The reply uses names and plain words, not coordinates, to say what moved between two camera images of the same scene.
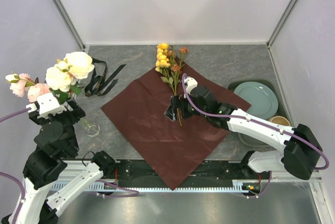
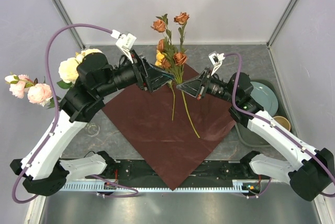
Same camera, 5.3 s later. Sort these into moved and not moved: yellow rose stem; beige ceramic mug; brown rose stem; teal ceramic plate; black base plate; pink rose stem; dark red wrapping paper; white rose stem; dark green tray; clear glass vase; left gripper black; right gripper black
Moved: yellow rose stem; white rose stem; brown rose stem; right gripper black; left gripper black
Not moved: dark green tray; black base plate; dark red wrapping paper; beige ceramic mug; clear glass vase; pink rose stem; teal ceramic plate
